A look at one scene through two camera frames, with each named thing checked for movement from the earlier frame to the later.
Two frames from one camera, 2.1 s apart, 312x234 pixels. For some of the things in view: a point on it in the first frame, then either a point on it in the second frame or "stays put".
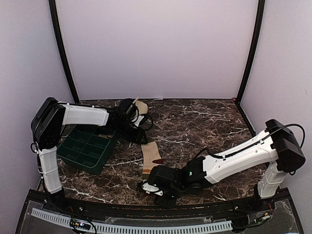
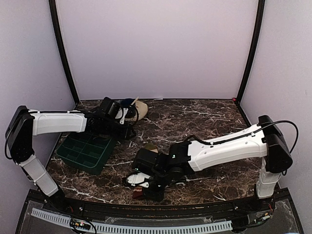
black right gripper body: x=175 y=191 to x=158 y=195
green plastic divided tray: x=86 y=147 stays put
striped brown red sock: x=151 y=158 to x=137 y=192
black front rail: x=151 y=210 stays put
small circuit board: x=80 y=224 stays put
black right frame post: x=261 y=13 stays put
